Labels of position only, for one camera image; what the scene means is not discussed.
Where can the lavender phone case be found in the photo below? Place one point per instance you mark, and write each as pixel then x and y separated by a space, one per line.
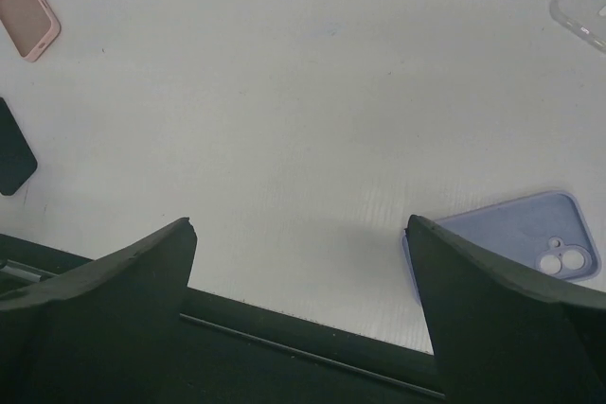
pixel 546 232

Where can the clear phone case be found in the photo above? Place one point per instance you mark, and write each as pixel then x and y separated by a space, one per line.
pixel 584 18

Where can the pink phone case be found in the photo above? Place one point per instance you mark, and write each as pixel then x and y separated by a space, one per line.
pixel 31 25

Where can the black phone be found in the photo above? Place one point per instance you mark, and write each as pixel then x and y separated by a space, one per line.
pixel 17 161

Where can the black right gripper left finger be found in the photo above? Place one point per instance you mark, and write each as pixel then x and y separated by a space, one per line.
pixel 99 333

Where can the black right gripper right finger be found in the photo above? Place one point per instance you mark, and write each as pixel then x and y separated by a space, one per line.
pixel 502 332

